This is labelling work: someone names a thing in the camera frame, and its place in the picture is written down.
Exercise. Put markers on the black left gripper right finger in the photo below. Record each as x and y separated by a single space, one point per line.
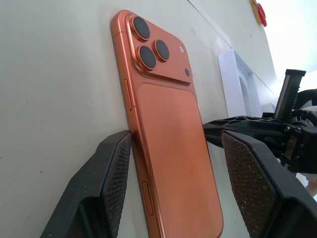
267 193

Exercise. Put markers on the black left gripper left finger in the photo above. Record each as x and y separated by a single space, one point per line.
99 188

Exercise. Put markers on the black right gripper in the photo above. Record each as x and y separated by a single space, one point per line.
302 146

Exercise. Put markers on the orange smartphone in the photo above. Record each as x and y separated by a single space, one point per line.
173 138

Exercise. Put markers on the white phone box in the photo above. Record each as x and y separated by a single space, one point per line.
241 81

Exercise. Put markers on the red and yellow object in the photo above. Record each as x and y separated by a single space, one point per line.
260 13

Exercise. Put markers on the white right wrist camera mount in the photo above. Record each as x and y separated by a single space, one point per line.
312 106

